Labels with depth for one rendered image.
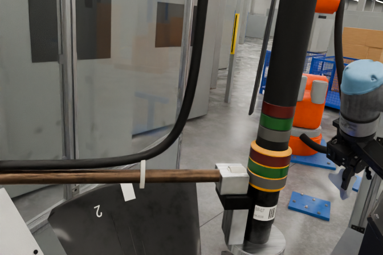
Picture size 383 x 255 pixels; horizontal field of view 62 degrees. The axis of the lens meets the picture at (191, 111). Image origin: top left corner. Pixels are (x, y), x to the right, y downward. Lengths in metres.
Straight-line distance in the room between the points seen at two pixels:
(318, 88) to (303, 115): 0.38
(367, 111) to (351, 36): 7.67
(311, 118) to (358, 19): 7.02
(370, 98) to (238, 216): 0.41
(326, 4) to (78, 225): 3.95
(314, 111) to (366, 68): 3.51
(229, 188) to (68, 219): 0.25
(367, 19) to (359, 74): 10.22
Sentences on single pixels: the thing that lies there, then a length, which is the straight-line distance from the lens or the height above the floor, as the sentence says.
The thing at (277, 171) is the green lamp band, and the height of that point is 1.54.
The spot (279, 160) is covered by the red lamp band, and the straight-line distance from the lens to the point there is 0.34.
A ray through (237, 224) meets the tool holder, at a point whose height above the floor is 1.47.
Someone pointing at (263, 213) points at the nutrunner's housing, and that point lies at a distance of 0.37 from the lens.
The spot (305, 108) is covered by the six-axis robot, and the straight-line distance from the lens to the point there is 4.17.
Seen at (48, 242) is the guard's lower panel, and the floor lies 0.90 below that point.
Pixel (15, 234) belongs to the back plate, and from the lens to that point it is 0.65.
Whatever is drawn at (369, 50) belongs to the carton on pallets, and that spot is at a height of 1.14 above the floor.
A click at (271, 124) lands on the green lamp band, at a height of 1.59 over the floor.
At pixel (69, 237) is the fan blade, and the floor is 1.38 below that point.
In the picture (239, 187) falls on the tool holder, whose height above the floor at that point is 1.52.
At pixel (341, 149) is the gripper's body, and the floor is 1.41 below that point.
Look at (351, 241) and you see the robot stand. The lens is 1.27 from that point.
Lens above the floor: 1.69
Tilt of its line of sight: 18 degrees down
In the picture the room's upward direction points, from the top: 5 degrees clockwise
